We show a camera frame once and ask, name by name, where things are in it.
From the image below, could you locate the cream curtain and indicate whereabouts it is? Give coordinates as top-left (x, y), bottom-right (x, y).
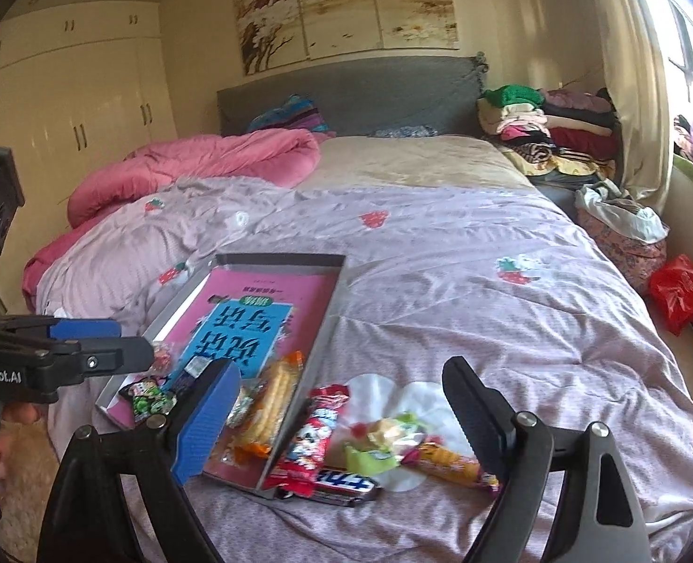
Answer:
top-left (580, 0), bottom-right (677, 201)

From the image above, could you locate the dark floral pillow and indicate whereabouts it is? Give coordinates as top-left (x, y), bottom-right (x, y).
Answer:
top-left (372, 123), bottom-right (439, 140)

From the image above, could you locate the pink and blue book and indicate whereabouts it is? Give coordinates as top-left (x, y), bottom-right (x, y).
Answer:
top-left (107, 266), bottom-right (339, 489)

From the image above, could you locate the cream wardrobe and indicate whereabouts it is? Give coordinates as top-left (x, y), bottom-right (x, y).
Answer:
top-left (0, 0), bottom-right (179, 319)

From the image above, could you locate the beige bed sheet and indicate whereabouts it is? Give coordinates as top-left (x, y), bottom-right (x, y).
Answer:
top-left (295, 134), bottom-right (538, 192)

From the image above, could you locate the blossom wall painting panel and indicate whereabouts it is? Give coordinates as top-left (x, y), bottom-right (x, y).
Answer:
top-left (369, 0), bottom-right (460, 51)
top-left (295, 0), bottom-right (383, 61)
top-left (223, 0), bottom-right (308, 77)

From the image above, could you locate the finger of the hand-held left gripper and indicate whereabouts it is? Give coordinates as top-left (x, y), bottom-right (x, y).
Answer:
top-left (46, 317), bottom-right (122, 354)
top-left (58, 335), bottom-right (156, 386)

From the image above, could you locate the small silver snack packet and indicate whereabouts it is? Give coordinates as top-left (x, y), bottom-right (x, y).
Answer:
top-left (225, 384), bottom-right (259, 430)

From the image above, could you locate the yellow orange snack packet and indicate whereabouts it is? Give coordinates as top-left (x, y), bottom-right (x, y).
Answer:
top-left (401, 441), bottom-right (500, 493)

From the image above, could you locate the grey metal tray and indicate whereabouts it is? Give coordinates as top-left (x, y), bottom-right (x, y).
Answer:
top-left (94, 252), bottom-right (348, 501)

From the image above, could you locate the lilac strawberry print blanket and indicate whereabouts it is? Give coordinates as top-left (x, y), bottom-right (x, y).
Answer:
top-left (35, 178), bottom-right (693, 563)

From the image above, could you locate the clear candy packet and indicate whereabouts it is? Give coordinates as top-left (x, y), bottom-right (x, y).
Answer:
top-left (349, 413), bottom-right (427, 453)

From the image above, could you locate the dark chocolate bar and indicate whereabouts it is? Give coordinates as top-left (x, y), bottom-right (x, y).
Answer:
top-left (276, 465), bottom-right (381, 509)

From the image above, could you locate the green black snack packet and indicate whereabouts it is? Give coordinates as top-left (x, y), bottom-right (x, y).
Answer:
top-left (117, 378), bottom-right (178, 424)

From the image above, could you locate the clear plastic bag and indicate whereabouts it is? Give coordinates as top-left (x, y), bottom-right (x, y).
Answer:
top-left (343, 373), bottom-right (471, 493)

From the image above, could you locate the white plastic bag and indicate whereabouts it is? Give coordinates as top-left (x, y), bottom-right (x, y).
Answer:
top-left (574, 180), bottom-right (670, 243)

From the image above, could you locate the orange cracker packet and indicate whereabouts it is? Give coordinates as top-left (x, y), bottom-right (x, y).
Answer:
top-left (232, 350), bottom-right (307, 460)

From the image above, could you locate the small colourful candy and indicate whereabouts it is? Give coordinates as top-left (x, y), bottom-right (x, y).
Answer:
top-left (150, 341), bottom-right (175, 378)

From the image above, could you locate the pink floral cloth bag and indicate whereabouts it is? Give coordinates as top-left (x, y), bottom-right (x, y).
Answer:
top-left (574, 210), bottom-right (670, 297)

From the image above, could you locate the blue snack packet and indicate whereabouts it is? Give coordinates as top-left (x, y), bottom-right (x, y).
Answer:
top-left (167, 360), bottom-right (210, 397)

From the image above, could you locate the grey bed headboard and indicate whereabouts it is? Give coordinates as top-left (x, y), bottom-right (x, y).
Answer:
top-left (216, 55), bottom-right (489, 139)

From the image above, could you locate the red cartoon snack packet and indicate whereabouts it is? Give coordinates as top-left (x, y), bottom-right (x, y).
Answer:
top-left (262, 383), bottom-right (354, 500)

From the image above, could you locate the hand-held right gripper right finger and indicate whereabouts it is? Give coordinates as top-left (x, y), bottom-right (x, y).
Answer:
top-left (442, 355), bottom-right (647, 563)

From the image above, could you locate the pink quilt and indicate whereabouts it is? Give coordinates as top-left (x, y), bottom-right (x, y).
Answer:
top-left (22, 127), bottom-right (323, 301)

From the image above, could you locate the beige fluffy rug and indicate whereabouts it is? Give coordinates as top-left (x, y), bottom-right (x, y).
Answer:
top-left (0, 416), bottom-right (67, 563)

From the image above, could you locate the red plastic bag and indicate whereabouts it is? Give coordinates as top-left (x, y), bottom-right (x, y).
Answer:
top-left (648, 254), bottom-right (693, 335)

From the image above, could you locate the pile of folded clothes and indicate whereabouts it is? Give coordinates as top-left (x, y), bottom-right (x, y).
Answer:
top-left (477, 84), bottom-right (624, 190)

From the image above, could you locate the blue purple striped cloth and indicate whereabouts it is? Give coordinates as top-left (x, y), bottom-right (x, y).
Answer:
top-left (246, 93), bottom-right (333, 136)

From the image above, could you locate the window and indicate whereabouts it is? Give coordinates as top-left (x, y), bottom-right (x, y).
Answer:
top-left (640, 0), bottom-right (693, 130)

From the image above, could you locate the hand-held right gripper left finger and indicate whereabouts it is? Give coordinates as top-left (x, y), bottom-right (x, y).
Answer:
top-left (33, 357), bottom-right (242, 563)

